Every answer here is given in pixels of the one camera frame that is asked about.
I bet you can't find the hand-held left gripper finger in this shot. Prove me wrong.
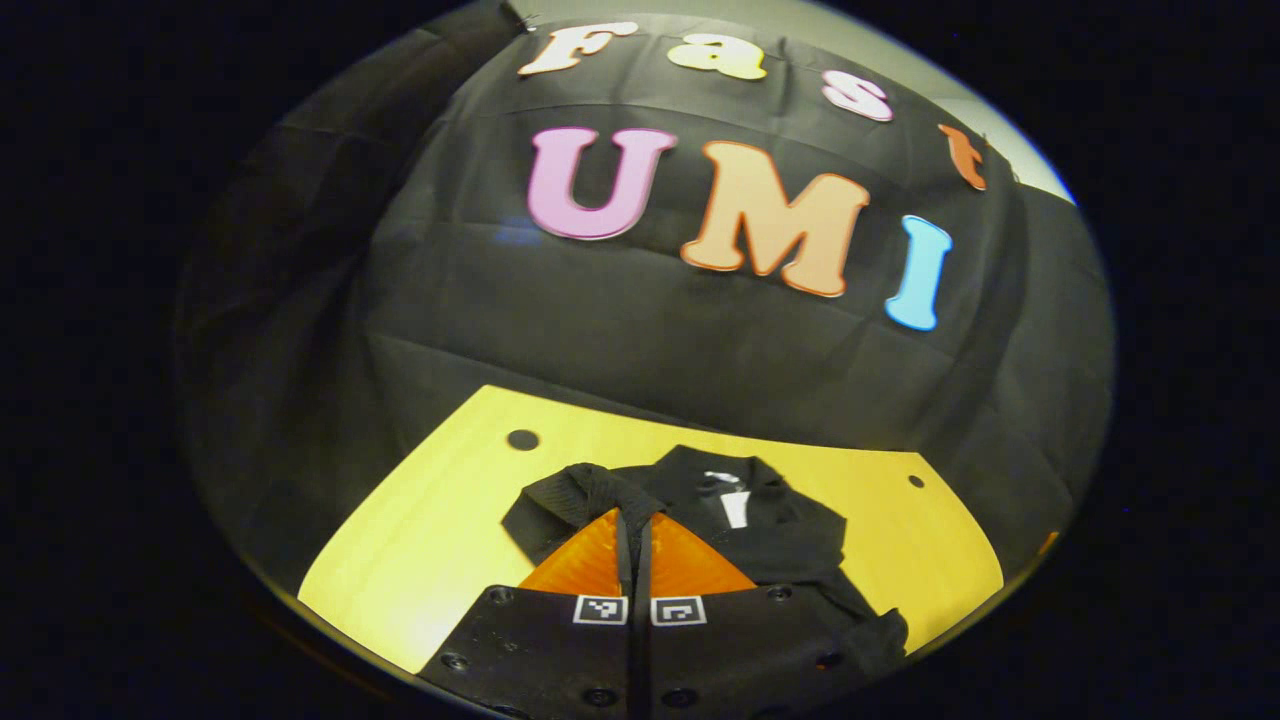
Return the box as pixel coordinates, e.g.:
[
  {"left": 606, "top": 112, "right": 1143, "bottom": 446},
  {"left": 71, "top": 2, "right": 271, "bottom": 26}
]
[
  {"left": 636, "top": 510, "right": 881, "bottom": 720},
  {"left": 415, "top": 507, "right": 633, "bottom": 720}
]

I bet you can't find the black buttoned garment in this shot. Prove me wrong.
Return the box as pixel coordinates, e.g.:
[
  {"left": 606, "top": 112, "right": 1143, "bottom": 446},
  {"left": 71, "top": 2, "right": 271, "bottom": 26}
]
[{"left": 500, "top": 445, "right": 911, "bottom": 681}]

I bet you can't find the black backdrop cloth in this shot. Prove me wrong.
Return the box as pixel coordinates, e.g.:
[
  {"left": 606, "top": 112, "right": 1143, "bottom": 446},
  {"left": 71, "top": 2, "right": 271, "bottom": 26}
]
[{"left": 172, "top": 0, "right": 1116, "bottom": 601}]

